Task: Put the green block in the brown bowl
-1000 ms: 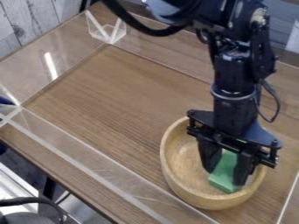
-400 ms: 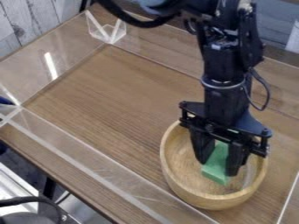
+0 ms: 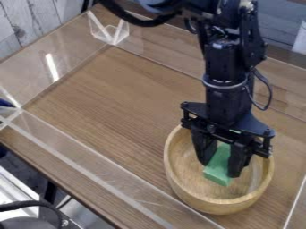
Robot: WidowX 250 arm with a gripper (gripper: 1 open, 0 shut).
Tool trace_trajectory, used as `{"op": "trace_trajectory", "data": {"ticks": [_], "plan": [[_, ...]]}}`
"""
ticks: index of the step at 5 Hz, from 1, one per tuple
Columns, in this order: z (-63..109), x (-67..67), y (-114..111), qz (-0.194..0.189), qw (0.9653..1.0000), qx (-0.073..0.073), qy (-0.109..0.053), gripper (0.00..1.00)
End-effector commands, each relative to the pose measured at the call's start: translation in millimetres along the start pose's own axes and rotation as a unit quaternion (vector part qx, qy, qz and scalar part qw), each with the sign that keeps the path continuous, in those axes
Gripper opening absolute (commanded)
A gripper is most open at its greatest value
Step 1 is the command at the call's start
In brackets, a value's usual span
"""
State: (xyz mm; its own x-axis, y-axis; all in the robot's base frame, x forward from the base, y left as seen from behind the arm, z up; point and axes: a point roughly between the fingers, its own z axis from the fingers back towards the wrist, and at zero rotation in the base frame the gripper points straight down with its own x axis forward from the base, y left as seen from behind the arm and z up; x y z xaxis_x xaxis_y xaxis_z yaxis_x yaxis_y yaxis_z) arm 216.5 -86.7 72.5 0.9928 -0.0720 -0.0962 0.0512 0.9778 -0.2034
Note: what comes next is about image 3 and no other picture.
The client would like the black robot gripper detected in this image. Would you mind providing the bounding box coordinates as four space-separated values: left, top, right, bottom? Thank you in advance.
178 78 278 179

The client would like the green rectangular block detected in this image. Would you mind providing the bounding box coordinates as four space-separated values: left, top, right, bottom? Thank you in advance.
203 141 233 187

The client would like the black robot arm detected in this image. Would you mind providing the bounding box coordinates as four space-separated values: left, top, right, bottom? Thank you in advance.
98 0 275 178

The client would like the brown wooden bowl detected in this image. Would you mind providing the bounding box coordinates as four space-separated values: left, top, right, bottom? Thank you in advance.
164 125 275 215

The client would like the black metal stand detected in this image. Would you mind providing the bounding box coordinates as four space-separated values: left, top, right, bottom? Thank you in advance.
40 182 59 204

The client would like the clear acrylic front wall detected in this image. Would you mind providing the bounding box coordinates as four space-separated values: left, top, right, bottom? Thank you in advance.
0 110 225 229

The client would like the clear acrylic corner bracket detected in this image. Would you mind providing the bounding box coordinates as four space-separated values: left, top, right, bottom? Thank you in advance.
87 11 130 46

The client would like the black cable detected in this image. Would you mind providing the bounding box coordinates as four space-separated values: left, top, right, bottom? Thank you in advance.
0 199 64 229

